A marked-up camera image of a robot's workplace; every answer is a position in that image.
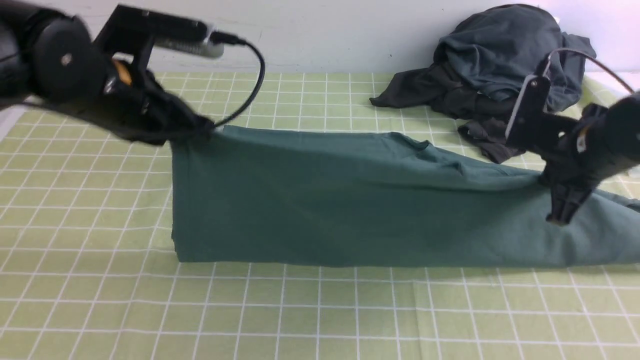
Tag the dark grey-blue crumpled shirt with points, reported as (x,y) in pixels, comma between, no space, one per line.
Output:
(495,50)

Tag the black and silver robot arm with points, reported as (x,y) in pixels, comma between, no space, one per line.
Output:
(104,81)

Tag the dark brown crumpled garment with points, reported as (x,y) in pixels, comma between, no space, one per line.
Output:
(440,88)

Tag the green checkered tablecloth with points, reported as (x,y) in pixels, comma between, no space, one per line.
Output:
(88,272)

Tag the black second robot arm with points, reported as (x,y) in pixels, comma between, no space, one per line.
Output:
(581,154)

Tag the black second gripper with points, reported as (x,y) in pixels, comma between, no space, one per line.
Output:
(603,143)

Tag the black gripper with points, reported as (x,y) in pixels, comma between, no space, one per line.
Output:
(134,107)

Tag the green long-sleeved shirt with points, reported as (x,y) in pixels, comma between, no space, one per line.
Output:
(271,196)

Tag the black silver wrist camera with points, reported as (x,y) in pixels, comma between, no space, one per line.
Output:
(135,32)

